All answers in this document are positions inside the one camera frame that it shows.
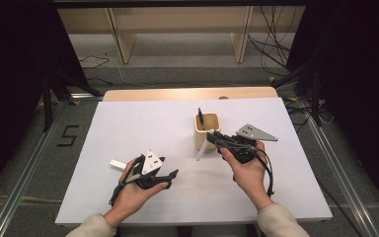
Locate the light wooden shelf unit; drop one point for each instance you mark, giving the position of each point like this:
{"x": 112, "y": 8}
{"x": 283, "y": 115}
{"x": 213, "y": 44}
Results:
{"x": 125, "y": 42}

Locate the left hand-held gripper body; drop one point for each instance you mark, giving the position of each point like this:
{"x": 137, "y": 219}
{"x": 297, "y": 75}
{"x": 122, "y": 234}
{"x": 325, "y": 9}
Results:
{"x": 150, "y": 163}

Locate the white marker with blue ends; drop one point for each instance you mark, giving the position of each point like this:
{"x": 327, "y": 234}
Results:
{"x": 202, "y": 149}

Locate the black stand legs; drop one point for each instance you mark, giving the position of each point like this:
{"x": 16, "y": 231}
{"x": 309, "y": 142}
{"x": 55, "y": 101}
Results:
{"x": 315, "y": 98}
{"x": 47, "y": 105}

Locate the aluminium floor rail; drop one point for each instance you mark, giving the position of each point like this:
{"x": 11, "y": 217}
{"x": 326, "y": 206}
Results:
{"x": 345, "y": 184}
{"x": 23, "y": 184}

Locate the person's right hand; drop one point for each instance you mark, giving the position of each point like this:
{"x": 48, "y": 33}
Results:
{"x": 251, "y": 179}

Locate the black pen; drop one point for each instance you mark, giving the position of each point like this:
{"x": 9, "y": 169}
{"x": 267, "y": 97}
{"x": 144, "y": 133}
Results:
{"x": 200, "y": 116}

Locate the short thick white cylinder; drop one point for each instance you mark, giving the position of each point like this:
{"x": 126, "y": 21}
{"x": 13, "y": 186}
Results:
{"x": 116, "y": 164}

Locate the person's left hand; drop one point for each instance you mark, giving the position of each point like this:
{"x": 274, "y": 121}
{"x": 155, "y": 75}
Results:
{"x": 128, "y": 200}

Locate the beige pen holder cup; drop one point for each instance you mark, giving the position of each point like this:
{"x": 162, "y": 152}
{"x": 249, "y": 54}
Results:
{"x": 205, "y": 140}

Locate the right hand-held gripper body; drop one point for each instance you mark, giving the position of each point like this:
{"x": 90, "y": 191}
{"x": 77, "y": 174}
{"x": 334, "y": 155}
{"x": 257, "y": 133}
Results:
{"x": 243, "y": 149}

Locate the white table cover sheet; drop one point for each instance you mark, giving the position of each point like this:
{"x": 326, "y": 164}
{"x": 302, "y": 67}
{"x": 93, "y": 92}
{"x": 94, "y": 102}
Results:
{"x": 144, "y": 125}

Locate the dark curtain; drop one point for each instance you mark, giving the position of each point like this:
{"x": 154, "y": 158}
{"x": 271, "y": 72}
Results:
{"x": 13, "y": 82}
{"x": 365, "y": 82}

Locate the yellow tape piece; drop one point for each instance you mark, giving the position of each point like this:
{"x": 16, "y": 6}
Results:
{"x": 272, "y": 79}
{"x": 292, "y": 98}
{"x": 75, "y": 102}

